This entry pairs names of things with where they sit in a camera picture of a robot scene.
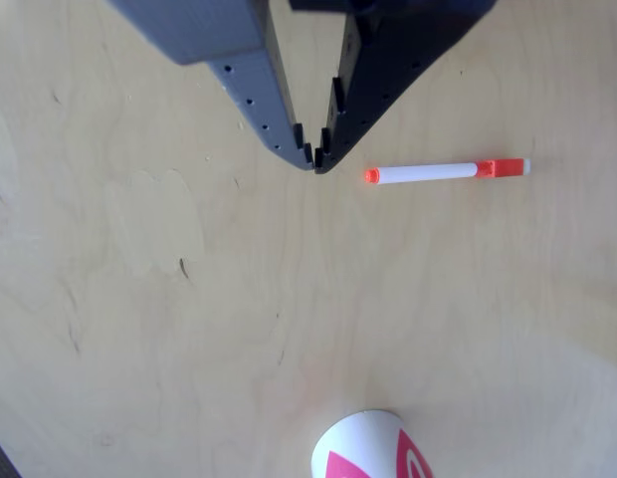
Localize white cup pink hearts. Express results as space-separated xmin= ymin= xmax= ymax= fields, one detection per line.
xmin=310 ymin=408 xmax=434 ymax=478

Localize white marker pen red cap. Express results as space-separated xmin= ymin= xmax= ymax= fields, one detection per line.
xmin=363 ymin=157 xmax=532 ymax=186

